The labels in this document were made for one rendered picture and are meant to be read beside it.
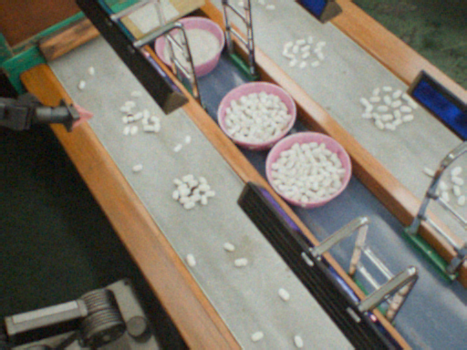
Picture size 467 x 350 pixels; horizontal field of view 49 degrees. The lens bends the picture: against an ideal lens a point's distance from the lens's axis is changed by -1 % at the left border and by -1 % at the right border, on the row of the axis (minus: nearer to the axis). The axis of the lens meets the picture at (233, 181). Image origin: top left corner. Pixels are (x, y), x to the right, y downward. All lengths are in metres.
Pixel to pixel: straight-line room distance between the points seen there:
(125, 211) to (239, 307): 0.47
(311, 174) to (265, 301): 0.44
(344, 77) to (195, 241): 0.80
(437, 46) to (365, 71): 1.25
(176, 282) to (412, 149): 0.86
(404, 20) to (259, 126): 1.68
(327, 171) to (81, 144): 0.84
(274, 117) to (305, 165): 0.23
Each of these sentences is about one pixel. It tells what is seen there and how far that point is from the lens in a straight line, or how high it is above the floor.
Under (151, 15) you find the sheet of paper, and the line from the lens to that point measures 2.20.
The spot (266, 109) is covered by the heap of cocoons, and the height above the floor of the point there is 0.73.
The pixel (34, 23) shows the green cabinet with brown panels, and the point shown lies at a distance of 2.12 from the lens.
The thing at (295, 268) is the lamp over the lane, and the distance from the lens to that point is 1.18.
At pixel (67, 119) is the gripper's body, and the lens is 1.72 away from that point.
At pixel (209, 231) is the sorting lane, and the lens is 1.60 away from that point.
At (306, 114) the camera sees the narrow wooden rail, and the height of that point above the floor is 0.75.
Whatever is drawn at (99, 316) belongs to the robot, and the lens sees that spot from 1.52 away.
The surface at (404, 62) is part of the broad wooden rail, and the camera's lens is 1.97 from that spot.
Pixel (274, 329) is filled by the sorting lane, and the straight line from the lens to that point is 1.48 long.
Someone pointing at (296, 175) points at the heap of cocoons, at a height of 0.73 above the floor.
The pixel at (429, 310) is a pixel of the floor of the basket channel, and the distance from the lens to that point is 1.61.
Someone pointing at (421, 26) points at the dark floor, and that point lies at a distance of 3.26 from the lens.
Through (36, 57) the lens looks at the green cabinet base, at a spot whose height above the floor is 0.79.
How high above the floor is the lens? 2.17
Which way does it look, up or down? 59 degrees down
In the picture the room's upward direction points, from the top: 11 degrees counter-clockwise
